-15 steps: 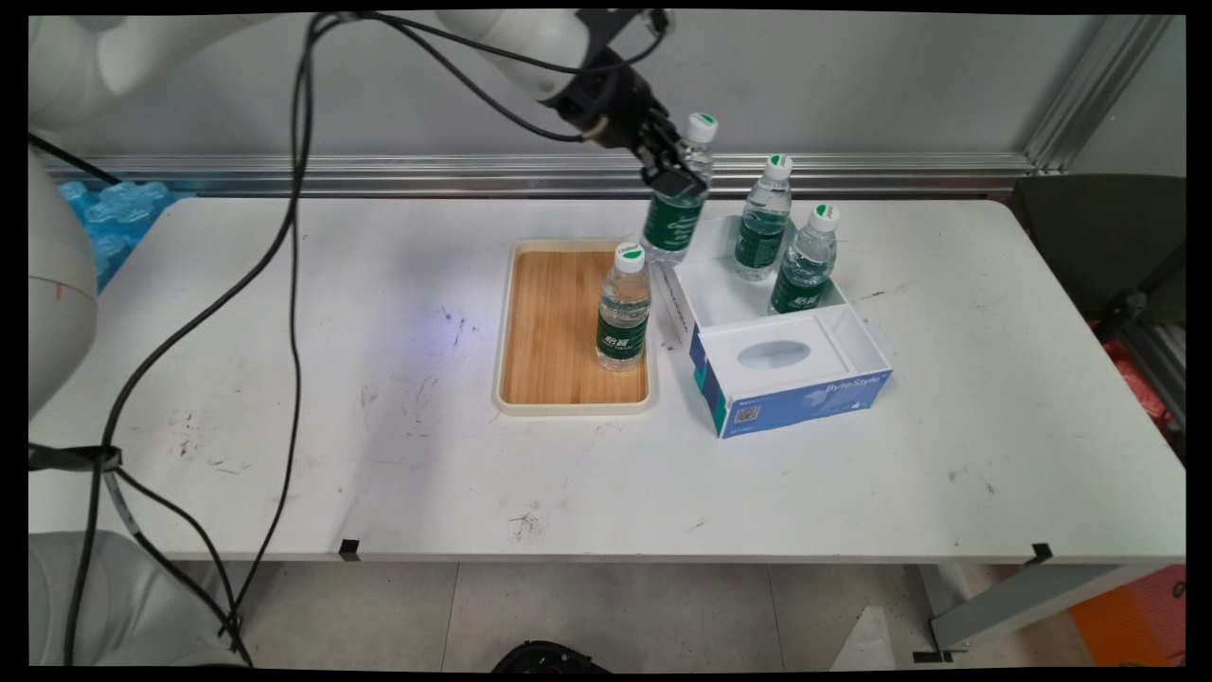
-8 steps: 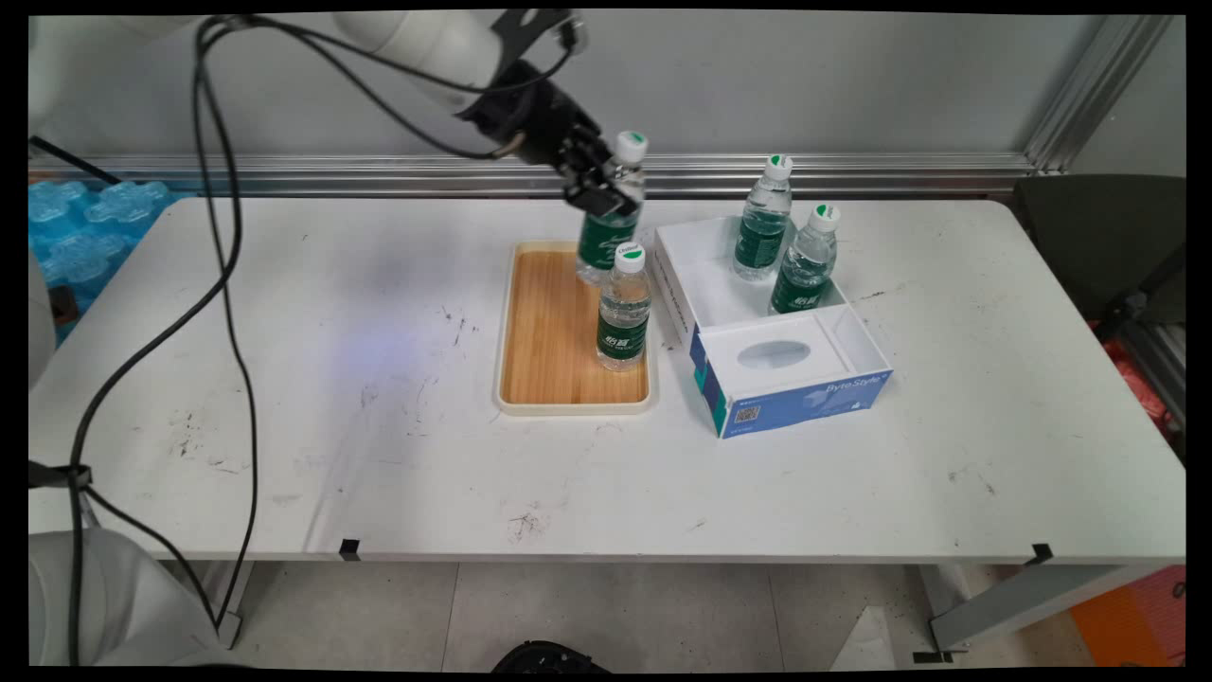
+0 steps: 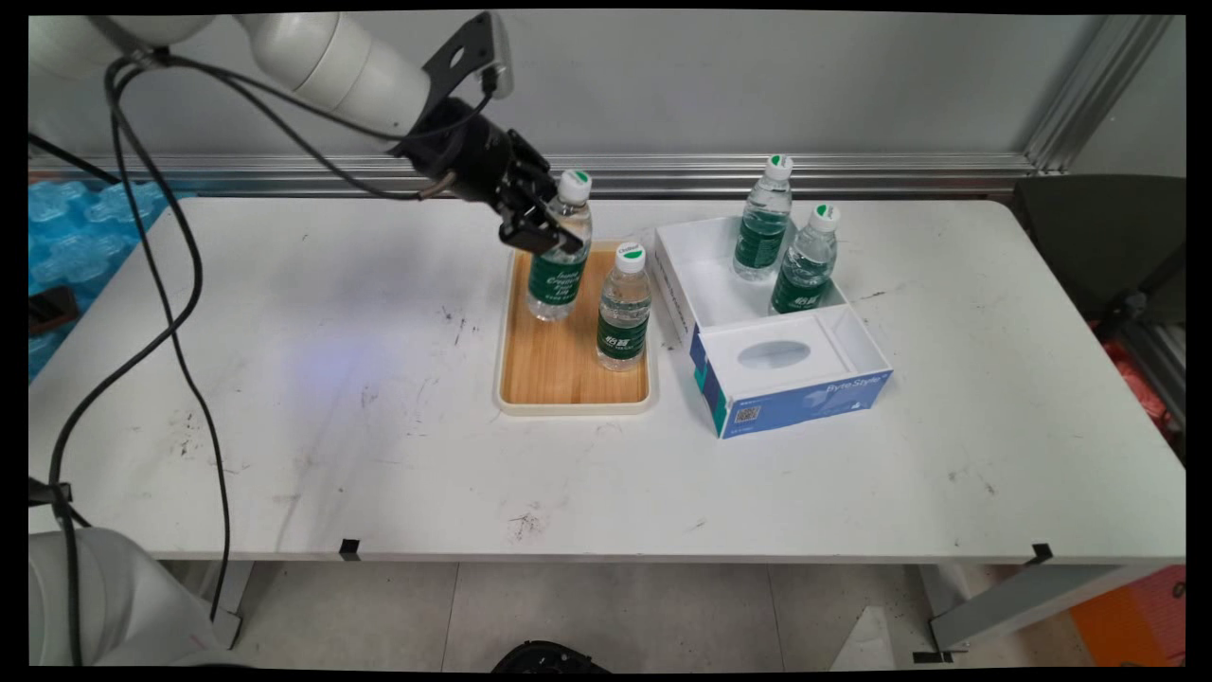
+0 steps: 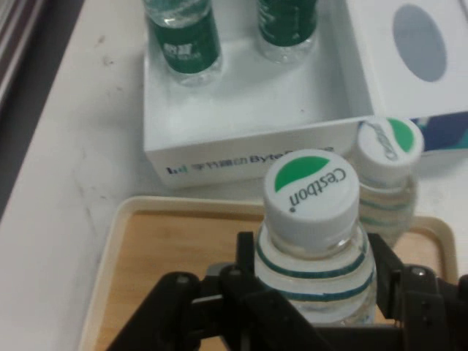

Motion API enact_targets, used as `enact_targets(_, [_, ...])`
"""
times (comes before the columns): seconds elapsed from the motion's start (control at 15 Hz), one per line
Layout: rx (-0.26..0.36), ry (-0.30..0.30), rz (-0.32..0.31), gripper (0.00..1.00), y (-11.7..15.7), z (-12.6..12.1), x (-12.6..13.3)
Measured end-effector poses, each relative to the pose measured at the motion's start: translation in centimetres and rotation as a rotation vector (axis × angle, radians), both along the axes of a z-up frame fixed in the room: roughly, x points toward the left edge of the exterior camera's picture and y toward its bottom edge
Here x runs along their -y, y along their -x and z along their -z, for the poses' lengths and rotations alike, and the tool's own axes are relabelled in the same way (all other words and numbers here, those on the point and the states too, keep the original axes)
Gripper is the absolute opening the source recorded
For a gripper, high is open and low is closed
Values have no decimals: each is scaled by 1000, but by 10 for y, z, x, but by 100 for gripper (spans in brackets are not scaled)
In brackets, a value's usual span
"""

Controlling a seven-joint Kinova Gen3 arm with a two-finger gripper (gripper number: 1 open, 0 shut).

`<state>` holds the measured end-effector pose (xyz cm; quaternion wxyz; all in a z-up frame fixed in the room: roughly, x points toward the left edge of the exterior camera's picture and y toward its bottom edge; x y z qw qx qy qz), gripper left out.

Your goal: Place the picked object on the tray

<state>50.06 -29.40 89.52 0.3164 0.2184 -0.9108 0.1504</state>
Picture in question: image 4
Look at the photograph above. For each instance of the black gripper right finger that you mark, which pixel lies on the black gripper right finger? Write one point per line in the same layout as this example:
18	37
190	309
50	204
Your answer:
420	303

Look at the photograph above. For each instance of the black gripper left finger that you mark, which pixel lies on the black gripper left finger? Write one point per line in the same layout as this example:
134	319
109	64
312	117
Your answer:
219	311

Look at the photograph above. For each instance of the white and blue cardboard box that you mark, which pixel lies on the white and blue cardboard box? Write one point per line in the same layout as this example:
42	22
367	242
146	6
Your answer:
256	109

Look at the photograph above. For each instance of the green-label water bottle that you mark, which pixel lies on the green-label water bottle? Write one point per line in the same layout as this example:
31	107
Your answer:
186	47
285	25
387	153
311	190

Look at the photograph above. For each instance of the bamboo tray with cream rim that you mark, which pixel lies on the bamboo tray with cream rim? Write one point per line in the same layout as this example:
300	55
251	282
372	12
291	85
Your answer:
164	248

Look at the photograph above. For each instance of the horizontal aluminium frame rail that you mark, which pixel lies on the horizontal aluminium frame rail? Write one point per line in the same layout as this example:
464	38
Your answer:
14	36

